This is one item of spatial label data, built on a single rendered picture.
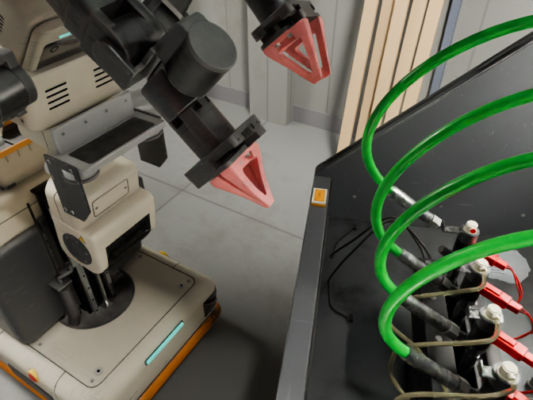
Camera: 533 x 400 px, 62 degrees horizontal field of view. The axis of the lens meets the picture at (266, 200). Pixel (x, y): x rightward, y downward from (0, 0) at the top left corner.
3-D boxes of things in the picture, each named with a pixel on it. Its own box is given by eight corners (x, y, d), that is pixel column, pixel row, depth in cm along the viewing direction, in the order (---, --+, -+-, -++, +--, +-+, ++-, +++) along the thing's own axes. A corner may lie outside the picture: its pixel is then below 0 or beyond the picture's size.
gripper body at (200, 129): (239, 149, 49) (194, 97, 48) (192, 186, 56) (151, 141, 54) (265, 124, 54) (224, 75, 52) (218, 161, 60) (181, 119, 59)
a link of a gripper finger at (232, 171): (271, 213, 52) (217, 152, 50) (235, 233, 57) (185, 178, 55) (293, 182, 57) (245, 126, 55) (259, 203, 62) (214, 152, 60)
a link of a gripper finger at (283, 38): (347, 62, 61) (308, 3, 60) (335, 68, 55) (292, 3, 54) (308, 90, 65) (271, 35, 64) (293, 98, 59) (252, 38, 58)
